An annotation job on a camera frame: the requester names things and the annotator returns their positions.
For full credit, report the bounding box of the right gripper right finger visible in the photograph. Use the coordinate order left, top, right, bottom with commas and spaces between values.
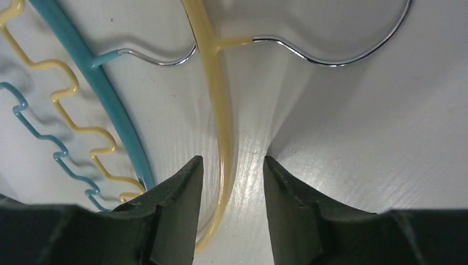
263, 156, 467, 264

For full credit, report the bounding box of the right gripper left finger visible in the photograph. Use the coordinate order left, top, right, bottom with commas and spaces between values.
1, 156, 204, 264

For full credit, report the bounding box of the yellow wavy hanger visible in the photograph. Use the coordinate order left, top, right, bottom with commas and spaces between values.
0, 0, 414, 256

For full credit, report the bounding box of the blue wavy hanger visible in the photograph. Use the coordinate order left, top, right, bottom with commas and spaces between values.
1, 1, 196, 203

